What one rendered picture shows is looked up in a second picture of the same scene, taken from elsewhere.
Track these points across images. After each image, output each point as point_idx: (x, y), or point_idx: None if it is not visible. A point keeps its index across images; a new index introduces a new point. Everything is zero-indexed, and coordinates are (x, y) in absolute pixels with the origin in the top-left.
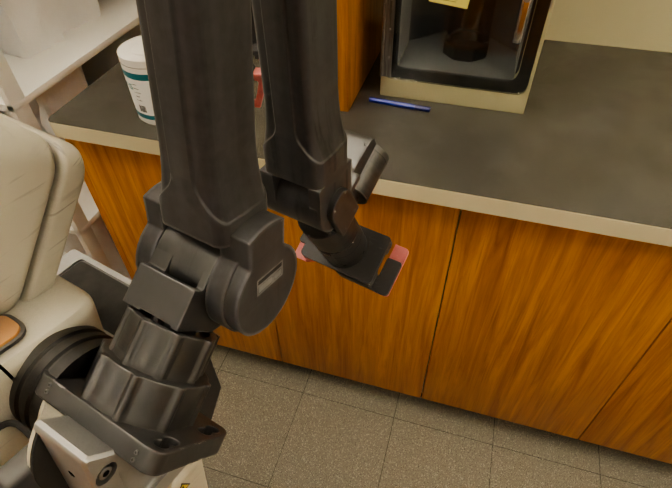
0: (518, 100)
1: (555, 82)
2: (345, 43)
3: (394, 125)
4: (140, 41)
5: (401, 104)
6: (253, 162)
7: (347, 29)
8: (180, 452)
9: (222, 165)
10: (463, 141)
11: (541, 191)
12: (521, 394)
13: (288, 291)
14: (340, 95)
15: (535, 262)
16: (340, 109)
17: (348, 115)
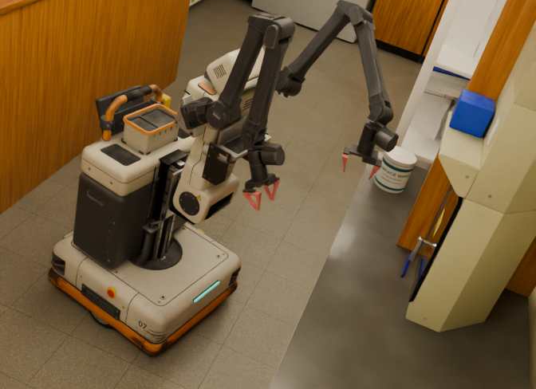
0: (409, 308)
1: (453, 354)
2: (411, 210)
3: (384, 258)
4: (405, 152)
5: (405, 265)
6: (232, 96)
7: (415, 204)
8: (183, 112)
9: (226, 88)
10: (371, 280)
11: (325, 293)
12: None
13: (218, 127)
14: (400, 233)
15: None
16: (397, 241)
17: (392, 243)
